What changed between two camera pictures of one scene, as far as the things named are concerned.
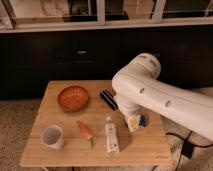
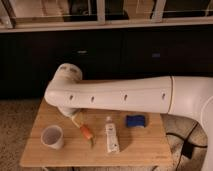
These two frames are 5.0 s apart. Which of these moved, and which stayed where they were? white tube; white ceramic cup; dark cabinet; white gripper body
Moved: white gripper body
Stayed: dark cabinet; white ceramic cup; white tube
